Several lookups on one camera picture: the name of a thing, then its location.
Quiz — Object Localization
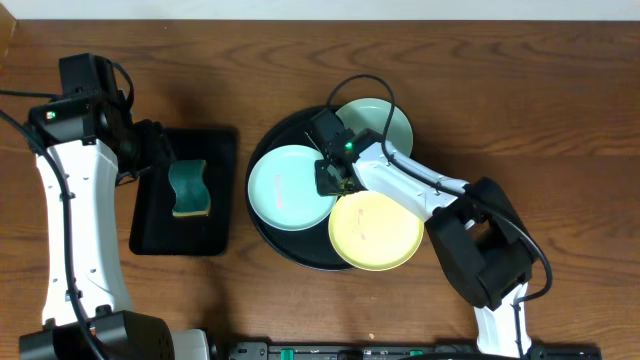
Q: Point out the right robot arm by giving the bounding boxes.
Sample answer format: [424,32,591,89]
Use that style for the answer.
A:
[305,108,543,358]

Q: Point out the light blue plate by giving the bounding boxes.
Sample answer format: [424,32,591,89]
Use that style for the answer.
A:
[248,145,337,231]

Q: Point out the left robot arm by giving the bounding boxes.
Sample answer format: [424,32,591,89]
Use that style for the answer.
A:
[19,53,176,359]

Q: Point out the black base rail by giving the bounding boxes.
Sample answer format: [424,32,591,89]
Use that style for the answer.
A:
[226,342,603,360]

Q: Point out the yellow plate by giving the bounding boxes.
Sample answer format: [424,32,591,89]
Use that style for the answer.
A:
[328,191,424,271]

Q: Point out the black rectangular tray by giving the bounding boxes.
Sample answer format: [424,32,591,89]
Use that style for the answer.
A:
[129,128,237,256]

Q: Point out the round black serving tray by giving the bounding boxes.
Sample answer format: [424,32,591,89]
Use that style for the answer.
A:
[245,106,356,271]

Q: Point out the pale green plate top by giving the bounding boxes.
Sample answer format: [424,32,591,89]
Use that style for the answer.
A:
[336,98,413,157]

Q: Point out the green and yellow sponge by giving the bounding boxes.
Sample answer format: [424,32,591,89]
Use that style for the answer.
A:
[168,159,211,218]

